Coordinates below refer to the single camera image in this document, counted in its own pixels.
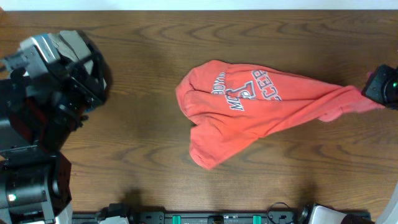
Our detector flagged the red soccer t-shirt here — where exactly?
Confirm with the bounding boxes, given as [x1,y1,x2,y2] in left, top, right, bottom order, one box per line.
[175,60,382,170]

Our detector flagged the khaki folded shirt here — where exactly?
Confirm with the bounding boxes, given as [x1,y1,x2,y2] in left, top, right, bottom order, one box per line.
[46,29,108,91]

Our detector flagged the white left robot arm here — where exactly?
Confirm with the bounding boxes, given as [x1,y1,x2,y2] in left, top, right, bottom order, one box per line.
[1,47,134,223]

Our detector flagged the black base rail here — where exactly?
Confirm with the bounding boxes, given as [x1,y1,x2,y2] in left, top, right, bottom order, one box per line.
[72,210,373,224]

